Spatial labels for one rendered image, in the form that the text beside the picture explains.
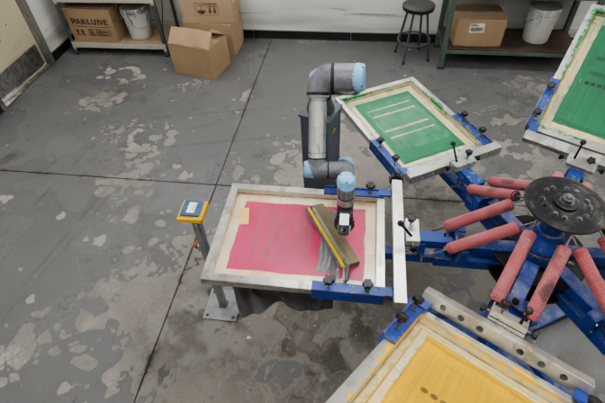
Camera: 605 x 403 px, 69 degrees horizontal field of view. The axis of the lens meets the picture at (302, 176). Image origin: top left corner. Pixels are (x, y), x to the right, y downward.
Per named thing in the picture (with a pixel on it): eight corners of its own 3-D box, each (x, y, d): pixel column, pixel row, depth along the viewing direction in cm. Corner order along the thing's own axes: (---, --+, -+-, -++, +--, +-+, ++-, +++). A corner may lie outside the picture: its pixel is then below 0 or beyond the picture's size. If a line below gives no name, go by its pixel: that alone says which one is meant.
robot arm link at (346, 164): (329, 154, 190) (329, 172, 182) (355, 155, 189) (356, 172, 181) (329, 167, 196) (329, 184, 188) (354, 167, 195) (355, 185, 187)
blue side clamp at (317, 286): (311, 298, 185) (311, 289, 180) (312, 287, 188) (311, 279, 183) (383, 305, 181) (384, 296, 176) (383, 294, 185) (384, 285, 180)
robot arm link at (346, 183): (356, 169, 180) (356, 183, 174) (355, 187, 188) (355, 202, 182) (337, 168, 181) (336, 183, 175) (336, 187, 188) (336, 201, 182)
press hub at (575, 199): (451, 379, 249) (528, 232, 154) (444, 316, 276) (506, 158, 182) (523, 388, 244) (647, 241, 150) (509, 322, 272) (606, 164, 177)
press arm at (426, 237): (403, 246, 196) (404, 239, 192) (402, 235, 200) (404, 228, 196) (443, 249, 194) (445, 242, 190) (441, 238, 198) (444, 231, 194)
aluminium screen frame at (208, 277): (201, 283, 190) (199, 279, 188) (233, 187, 232) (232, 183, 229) (383, 301, 181) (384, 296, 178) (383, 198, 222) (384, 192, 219)
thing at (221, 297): (203, 318, 282) (164, 224, 215) (212, 288, 297) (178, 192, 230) (235, 322, 279) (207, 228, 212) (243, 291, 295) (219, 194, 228)
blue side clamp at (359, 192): (323, 201, 224) (323, 192, 219) (324, 193, 227) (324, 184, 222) (383, 205, 220) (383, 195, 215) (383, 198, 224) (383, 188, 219)
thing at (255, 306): (242, 318, 224) (229, 273, 194) (243, 312, 226) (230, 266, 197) (331, 328, 218) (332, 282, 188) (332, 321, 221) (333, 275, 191)
